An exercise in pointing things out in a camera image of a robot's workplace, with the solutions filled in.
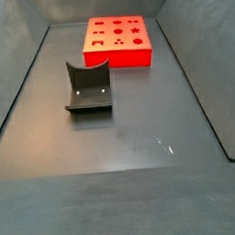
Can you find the black curved holder stand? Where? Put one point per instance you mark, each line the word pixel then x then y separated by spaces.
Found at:
pixel 91 88

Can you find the red shape sorter block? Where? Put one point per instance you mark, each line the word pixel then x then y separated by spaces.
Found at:
pixel 122 40

